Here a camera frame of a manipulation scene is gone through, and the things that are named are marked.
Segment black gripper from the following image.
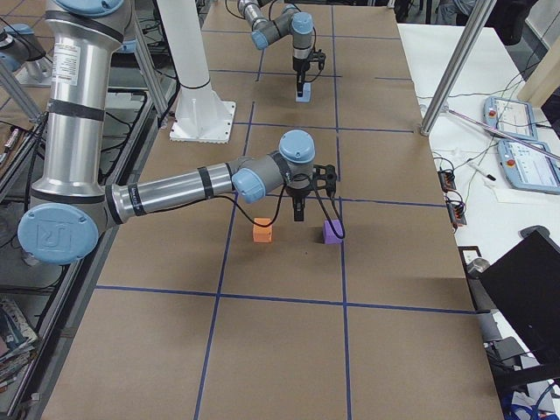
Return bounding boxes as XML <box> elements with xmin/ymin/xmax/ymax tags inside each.
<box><xmin>288</xmin><ymin>174</ymin><xmax>314</xmax><ymax>221</ymax></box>
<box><xmin>292</xmin><ymin>57</ymin><xmax>311</xmax><ymax>97</ymax></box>

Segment light blue foam block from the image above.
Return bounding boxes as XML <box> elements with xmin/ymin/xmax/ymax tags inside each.
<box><xmin>296</xmin><ymin>82</ymin><xmax>312</xmax><ymax>103</ymax></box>

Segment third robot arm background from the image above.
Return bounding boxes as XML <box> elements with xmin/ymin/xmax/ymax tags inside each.
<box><xmin>1</xmin><ymin>24</ymin><xmax>53</xmax><ymax>88</ymax></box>

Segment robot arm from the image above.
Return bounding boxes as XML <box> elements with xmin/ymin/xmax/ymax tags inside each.
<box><xmin>237</xmin><ymin>1</ymin><xmax>326</xmax><ymax>102</ymax></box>
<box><xmin>17</xmin><ymin>1</ymin><xmax>315</xmax><ymax>265</ymax></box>

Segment purple foam block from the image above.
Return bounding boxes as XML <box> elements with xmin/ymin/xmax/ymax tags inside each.
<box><xmin>323</xmin><ymin>220</ymin><xmax>343</xmax><ymax>244</ymax></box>

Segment orange foam block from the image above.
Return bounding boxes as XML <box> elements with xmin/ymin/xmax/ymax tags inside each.
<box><xmin>252</xmin><ymin>218</ymin><xmax>273</xmax><ymax>243</ymax></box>

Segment black power strip left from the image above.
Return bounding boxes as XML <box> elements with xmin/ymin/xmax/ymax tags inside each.
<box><xmin>437</xmin><ymin>169</ymin><xmax>456</xmax><ymax>193</ymax></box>

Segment black power strip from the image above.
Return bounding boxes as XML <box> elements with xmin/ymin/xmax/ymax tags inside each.
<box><xmin>437</xmin><ymin>169</ymin><xmax>456</xmax><ymax>193</ymax></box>
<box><xmin>445</xmin><ymin>198</ymin><xmax>467</xmax><ymax>229</ymax></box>

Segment black power strip right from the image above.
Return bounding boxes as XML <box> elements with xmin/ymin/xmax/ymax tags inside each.
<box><xmin>445</xmin><ymin>198</ymin><xmax>467</xmax><ymax>229</ymax></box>

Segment black marker pen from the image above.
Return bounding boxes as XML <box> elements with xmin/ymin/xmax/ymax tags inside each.
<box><xmin>468</xmin><ymin>162</ymin><xmax>496</xmax><ymax>181</ymax></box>

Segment upper teach pendant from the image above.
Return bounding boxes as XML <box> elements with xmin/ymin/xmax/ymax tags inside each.
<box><xmin>483</xmin><ymin>96</ymin><xmax>538</xmax><ymax>141</ymax></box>

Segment teach pendant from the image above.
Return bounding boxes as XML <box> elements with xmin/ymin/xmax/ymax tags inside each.
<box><xmin>497</xmin><ymin>139</ymin><xmax>559</xmax><ymax>195</ymax></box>
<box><xmin>483</xmin><ymin>96</ymin><xmax>538</xmax><ymax>141</ymax></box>

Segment lower teach pendant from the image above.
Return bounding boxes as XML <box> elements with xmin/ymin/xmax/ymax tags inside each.
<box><xmin>497</xmin><ymin>139</ymin><xmax>559</xmax><ymax>195</ymax></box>

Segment black monitor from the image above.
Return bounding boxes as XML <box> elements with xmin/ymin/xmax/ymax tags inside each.
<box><xmin>480</xmin><ymin>231</ymin><xmax>559</xmax><ymax>363</ymax></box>

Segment long metal rod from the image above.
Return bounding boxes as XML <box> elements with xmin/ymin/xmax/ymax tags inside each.
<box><xmin>444</xmin><ymin>106</ymin><xmax>560</xmax><ymax>164</ymax></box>

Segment stack of magazines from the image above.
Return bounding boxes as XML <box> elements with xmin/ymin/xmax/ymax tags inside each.
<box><xmin>1</xmin><ymin>295</ymin><xmax>39</xmax><ymax>392</ymax></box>

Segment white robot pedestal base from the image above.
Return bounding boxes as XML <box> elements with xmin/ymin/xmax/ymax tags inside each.
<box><xmin>157</xmin><ymin>0</ymin><xmax>236</xmax><ymax>144</ymax></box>

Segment aluminium frame post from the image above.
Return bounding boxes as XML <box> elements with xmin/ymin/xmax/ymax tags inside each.
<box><xmin>419</xmin><ymin>0</ymin><xmax>497</xmax><ymax>136</ymax></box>

